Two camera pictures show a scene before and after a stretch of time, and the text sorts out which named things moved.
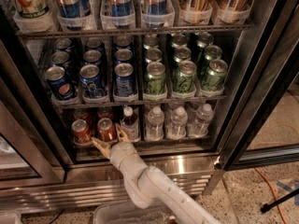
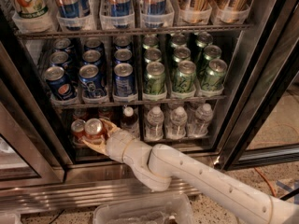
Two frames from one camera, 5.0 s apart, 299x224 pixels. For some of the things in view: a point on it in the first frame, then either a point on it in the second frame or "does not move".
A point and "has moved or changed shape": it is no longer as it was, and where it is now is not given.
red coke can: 105,112 does not move
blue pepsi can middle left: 60,59 does not move
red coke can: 106,130 has moved or changed shape
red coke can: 81,114 does not move
